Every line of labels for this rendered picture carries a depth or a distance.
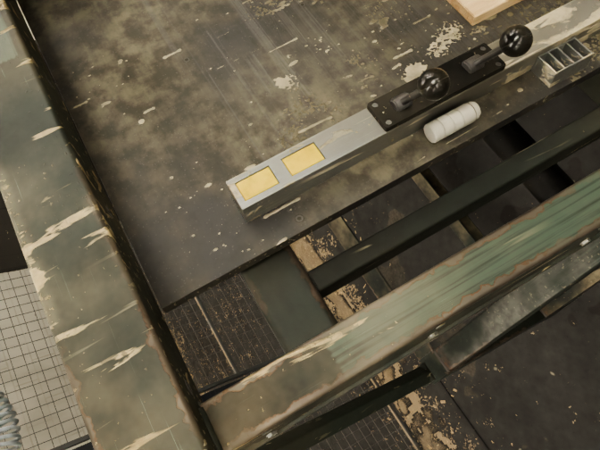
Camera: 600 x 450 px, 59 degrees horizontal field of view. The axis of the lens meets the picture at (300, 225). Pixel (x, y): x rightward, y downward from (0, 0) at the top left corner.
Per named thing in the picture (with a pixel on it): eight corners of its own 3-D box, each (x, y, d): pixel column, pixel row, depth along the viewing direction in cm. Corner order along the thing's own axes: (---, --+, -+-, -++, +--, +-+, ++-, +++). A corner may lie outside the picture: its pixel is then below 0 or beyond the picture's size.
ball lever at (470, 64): (485, 73, 76) (545, 43, 63) (463, 85, 76) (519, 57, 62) (473, 49, 76) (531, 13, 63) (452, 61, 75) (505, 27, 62)
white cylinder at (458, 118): (433, 147, 75) (479, 122, 76) (437, 135, 72) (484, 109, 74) (421, 132, 76) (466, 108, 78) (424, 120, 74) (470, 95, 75)
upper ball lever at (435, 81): (415, 111, 74) (462, 87, 61) (392, 122, 74) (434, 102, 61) (403, 86, 74) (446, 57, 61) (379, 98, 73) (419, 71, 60)
